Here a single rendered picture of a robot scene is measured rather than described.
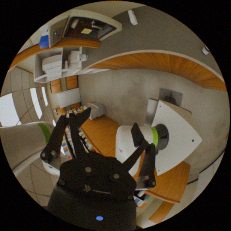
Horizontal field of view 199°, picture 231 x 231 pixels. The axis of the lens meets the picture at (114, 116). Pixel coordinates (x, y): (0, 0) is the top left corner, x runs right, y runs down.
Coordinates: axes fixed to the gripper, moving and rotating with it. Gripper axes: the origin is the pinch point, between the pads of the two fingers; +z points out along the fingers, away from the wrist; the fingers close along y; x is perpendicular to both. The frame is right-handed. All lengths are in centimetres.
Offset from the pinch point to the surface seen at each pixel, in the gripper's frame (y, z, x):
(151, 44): 8, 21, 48
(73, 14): -45, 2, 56
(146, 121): 27.1, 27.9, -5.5
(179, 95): 98, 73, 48
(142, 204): 128, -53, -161
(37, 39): -79, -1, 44
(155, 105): 24.8, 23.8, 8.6
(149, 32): 4, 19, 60
